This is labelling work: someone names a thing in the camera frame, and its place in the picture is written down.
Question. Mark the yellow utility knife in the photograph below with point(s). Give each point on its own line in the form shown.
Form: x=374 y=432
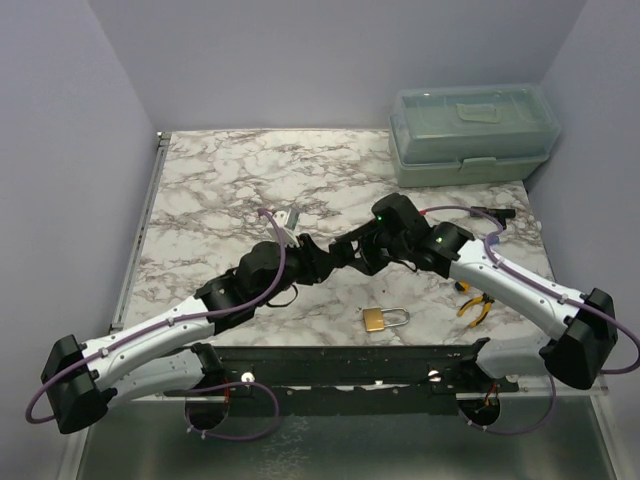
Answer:
x=462 y=287

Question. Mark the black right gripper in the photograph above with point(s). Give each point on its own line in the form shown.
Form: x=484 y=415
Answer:
x=369 y=262

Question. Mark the aluminium side rail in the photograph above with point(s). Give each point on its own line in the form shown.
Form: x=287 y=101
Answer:
x=119 y=316

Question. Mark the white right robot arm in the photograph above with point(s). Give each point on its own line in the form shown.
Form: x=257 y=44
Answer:
x=574 y=336

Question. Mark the green translucent plastic toolbox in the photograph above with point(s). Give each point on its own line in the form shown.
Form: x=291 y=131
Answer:
x=470 y=135

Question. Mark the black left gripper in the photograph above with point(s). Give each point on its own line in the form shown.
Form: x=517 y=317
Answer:
x=315 y=261

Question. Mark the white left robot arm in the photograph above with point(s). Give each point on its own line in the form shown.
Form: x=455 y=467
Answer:
x=78 y=378

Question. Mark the black T-shaped tool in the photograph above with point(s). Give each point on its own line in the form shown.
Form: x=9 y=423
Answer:
x=501 y=215

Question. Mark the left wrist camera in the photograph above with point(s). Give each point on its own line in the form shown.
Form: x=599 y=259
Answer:
x=287 y=221

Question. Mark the black padlock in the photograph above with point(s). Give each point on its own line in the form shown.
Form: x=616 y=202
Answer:
x=344 y=254

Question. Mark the black base frame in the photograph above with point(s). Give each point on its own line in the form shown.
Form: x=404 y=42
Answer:
x=337 y=381

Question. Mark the brass padlock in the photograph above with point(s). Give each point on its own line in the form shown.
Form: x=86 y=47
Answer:
x=379 y=319

